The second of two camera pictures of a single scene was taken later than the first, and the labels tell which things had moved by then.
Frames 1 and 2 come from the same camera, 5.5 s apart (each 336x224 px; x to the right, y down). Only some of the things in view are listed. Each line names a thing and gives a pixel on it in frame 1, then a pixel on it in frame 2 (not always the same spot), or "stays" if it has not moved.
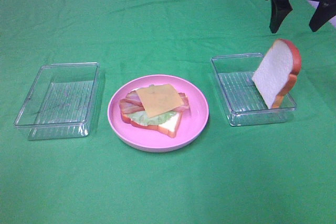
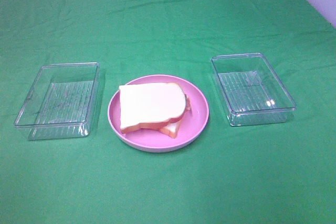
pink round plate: (157, 113) stays
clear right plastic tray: (244, 102) stays
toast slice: (276, 75) -> (149, 105)
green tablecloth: (168, 23) stays
